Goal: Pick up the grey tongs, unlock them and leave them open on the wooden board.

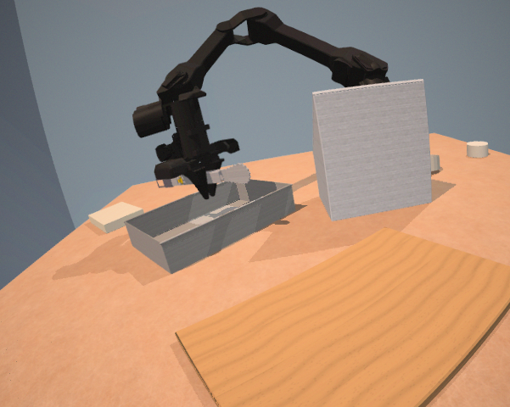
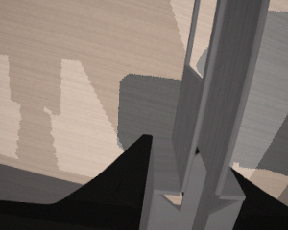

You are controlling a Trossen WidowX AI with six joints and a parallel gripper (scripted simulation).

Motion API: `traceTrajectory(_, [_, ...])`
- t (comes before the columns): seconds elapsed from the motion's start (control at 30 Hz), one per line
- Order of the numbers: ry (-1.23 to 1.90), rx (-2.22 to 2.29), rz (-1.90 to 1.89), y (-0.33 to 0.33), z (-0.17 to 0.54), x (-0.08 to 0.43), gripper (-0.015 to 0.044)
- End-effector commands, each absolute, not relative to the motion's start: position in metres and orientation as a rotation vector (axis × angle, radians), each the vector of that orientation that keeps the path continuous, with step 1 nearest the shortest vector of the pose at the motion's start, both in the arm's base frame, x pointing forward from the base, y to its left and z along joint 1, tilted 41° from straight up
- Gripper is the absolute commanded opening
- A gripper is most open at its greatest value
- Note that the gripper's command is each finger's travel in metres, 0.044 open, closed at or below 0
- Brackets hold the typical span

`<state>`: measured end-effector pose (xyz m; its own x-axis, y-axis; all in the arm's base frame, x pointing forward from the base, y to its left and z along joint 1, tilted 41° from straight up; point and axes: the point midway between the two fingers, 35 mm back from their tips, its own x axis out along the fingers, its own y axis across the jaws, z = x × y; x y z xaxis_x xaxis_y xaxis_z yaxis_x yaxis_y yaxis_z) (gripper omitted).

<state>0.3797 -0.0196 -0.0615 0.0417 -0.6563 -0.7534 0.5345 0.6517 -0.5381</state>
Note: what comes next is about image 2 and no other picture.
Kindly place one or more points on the grey rectangular tray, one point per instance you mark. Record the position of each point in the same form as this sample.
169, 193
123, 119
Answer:
81, 80

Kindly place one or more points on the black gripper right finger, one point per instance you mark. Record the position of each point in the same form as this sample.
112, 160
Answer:
260, 210

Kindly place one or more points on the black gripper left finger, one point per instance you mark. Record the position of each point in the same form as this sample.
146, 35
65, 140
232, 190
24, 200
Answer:
112, 200

